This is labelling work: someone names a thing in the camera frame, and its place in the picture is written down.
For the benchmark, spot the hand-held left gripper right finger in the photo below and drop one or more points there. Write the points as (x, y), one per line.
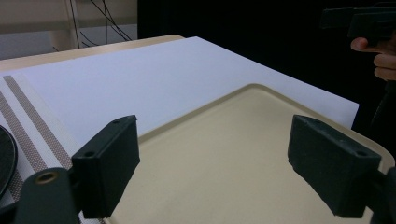
(330, 165)

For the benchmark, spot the white paper sheet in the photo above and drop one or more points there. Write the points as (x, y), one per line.
(149, 84)

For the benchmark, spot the black round plate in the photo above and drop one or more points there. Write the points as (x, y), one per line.
(6, 160)

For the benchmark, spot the beige plastic tray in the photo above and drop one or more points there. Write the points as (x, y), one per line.
(224, 161)

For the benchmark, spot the white striped cloth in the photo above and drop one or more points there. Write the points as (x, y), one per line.
(28, 124)

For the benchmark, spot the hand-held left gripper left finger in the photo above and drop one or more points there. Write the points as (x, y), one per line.
(106, 168)

